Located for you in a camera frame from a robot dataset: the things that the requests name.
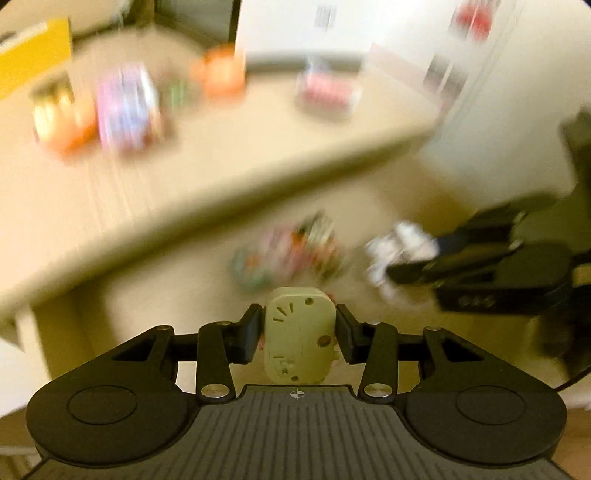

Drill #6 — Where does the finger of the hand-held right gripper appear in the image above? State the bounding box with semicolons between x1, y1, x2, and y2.
388;242;571;288
435;208;528;256

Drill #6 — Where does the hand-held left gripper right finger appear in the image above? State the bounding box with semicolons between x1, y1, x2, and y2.
336;302;490;407

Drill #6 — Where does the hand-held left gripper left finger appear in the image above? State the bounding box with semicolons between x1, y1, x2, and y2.
111;302;262;407

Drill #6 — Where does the cream plastic timer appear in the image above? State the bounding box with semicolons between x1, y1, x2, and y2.
263;286;338;385

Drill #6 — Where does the white object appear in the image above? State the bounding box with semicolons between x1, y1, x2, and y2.
364;220;440;306

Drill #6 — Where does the orange round object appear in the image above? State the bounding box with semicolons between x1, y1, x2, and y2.
55;99;99;154

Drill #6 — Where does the orange plastic pumpkin shell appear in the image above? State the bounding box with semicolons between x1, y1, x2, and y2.
190;45;246;97

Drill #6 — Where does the pile of colourful small toys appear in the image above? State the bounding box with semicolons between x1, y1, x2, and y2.
230;211;348;292

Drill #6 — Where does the clear box with red contents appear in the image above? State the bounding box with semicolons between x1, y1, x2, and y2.
297;68;362;112

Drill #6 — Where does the small green object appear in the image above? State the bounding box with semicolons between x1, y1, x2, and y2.
167;80;188;108

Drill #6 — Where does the purple printed packet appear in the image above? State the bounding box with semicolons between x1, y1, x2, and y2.
95;64;163;151

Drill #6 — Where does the golden jar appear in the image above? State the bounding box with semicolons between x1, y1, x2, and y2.
30;78;77;144

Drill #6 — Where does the yellow box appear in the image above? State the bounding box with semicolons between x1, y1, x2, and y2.
0;17;75;100

